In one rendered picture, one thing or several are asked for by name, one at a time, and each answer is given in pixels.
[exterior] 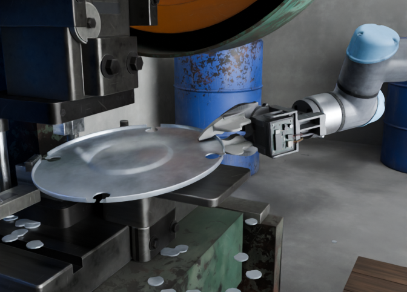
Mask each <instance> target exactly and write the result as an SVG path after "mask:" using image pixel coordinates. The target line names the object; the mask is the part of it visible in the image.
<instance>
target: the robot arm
mask: <svg viewBox="0 0 407 292"><path fill-rule="evenodd" d="M404 81H406V82H407V39H400V38H399V35H398V34H397V33H396V32H395V31H394V30H392V29H391V28H389V27H385V26H383V25H376V24H364V25H361V26H359V27H358V28H357V29H356V30H355V32H354V34H353V36H352V38H351V41H350V43H349V46H348V47H347V49H346V56H345V59H344V62H343V65H342V69H341V71H340V74H339V78H338V80H337V84H336V87H335V89H334V91H331V92H327V93H321V94H318V95H312V96H307V97H305V98H303V99H300V100H297V101H296V102H295V103H293V106H292V107H291V108H286V107H282V106H279V105H273V106H269V105H268V104H267V103H263V104H262V105H258V102H256V101H254V102H250V103H247V102H246V103H241V104H237V105H235V106H233V107H231V108H230V109H229V110H227V111H226V112H224V113H223V114H221V115H220V117H218V118H217V119H216V120H214V121H213V122H212V123H211V124H210V125H209V126H208V127H207V128H206V129H205V130H204V131H203V132H202V133H201V134H200V135H199V136H198V138H197V140H198V141H203V140H206V139H210V138H211V137H212V136H214V135H215V134H223V133H224V132H235V131H245V132H246V134H245V135H244V136H242V135H240V134H237V133H235V134H231V135H230V136H229V137H227V138H225V139H221V140H222V142H223V143H224V146H225V154H230V155H238V156H251V155H253V154H254V153H255V152H257V151H258V153H261V154H263V155H266V156H268V157H270V158H273V159H274V158H278V157H281V156H284V155H288V154H291V153H295V152H298V151H299V142H300V141H302V140H303V139H309V138H317V137H319V138H324V135H327V134H331V133H336V132H339V131H343V130H347V129H350V128H355V127H362V126H365V125H367V124H368V123H371V122H374V121H376V120H378V119H379V118H380V117H381V116H382V114H383V112H384V110H385V106H384V101H385V98H384V96H383V93H382V92H381V91H380V89H381V86H382V84H383V83H384V82H404ZM300 138H301V139H300ZM245 139H246V140H245ZM294 140H296V141H294ZM294 145H295V147H294ZM285 152H286V153H285ZM280 153H281V154H280Z"/></svg>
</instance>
